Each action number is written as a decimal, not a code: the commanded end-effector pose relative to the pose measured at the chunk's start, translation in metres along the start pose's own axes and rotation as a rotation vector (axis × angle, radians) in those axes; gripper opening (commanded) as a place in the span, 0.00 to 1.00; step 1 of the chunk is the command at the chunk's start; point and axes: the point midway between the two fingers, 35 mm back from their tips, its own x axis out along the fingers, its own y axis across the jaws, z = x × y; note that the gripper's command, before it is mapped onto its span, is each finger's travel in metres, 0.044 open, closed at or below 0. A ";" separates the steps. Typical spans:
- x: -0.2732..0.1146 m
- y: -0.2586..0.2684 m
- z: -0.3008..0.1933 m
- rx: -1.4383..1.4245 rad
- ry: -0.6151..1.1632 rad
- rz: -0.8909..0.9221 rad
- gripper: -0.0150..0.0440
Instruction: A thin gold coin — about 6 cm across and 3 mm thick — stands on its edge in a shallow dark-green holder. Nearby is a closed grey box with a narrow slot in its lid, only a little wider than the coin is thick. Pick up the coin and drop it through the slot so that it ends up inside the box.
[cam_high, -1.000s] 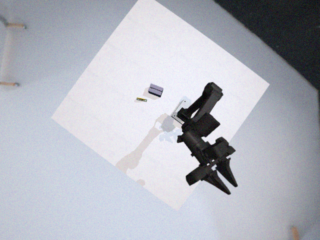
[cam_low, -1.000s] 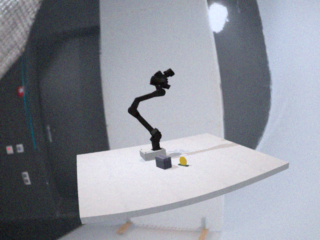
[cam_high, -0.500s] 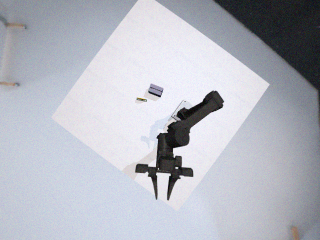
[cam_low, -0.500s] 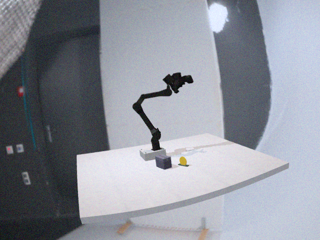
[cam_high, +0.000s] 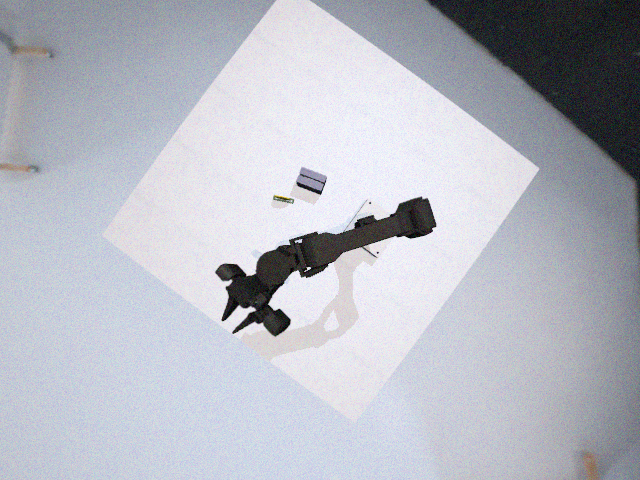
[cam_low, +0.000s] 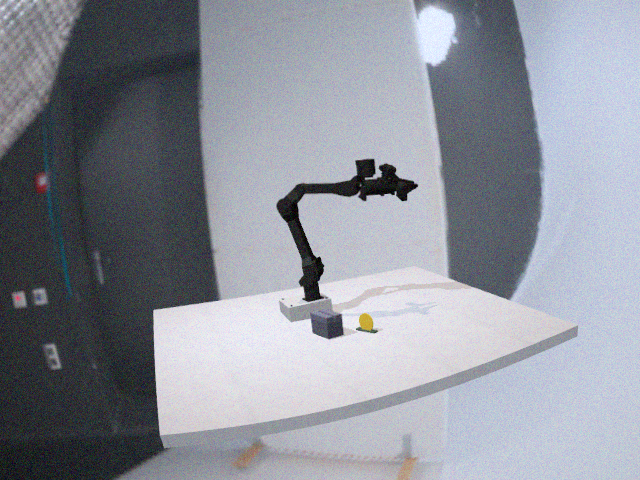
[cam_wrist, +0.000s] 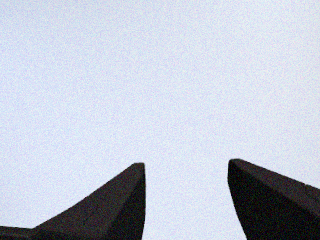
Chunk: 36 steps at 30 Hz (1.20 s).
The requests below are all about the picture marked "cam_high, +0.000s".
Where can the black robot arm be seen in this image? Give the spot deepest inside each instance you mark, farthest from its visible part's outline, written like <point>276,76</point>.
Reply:
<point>413,218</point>

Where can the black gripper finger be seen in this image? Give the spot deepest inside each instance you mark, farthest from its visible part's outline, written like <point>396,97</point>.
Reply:
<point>247,321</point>
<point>231,305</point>

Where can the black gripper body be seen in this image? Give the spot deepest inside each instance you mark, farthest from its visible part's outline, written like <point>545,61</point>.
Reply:
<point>274,321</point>

